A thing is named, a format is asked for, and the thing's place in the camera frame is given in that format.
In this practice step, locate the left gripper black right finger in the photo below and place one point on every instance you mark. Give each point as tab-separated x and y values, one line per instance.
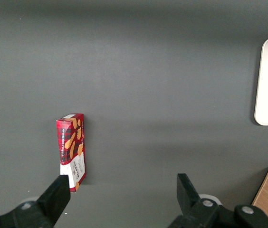
188	194

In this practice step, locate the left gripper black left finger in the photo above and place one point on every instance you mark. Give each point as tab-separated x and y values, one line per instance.
53	199

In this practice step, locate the red tartan shortbread box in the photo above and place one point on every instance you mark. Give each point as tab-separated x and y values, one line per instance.
73	147

